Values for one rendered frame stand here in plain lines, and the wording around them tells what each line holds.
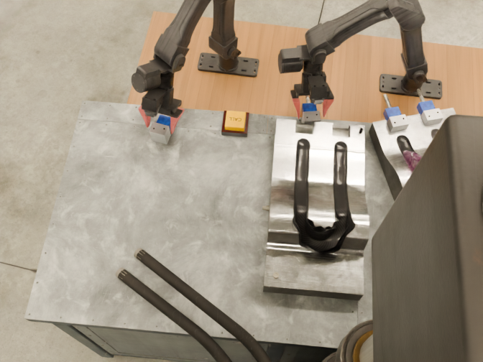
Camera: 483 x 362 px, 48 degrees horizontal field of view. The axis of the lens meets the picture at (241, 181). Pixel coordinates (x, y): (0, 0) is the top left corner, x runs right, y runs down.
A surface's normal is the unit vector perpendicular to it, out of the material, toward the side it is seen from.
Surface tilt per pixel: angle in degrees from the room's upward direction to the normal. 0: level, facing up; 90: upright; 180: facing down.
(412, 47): 91
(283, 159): 3
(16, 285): 0
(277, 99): 0
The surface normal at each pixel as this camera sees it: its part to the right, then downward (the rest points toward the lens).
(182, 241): 0.00, -0.44
